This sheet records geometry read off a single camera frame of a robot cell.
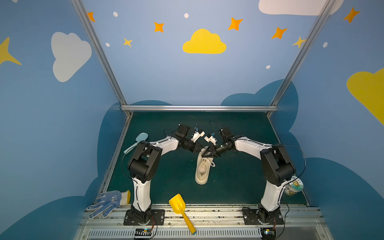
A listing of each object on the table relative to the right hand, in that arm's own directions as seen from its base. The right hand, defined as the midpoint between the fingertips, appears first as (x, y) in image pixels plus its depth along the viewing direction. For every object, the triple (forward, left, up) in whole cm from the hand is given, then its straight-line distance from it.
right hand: (203, 155), depth 87 cm
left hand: (+6, 0, -2) cm, 7 cm away
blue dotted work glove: (-26, +51, -8) cm, 58 cm away
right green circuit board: (-35, -33, -13) cm, 50 cm away
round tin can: (-15, -48, -3) cm, 51 cm away
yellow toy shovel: (-26, +13, -9) cm, 30 cm away
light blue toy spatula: (+16, +45, -7) cm, 48 cm away
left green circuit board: (-38, +29, -12) cm, 50 cm away
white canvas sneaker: (-6, 0, -4) cm, 7 cm away
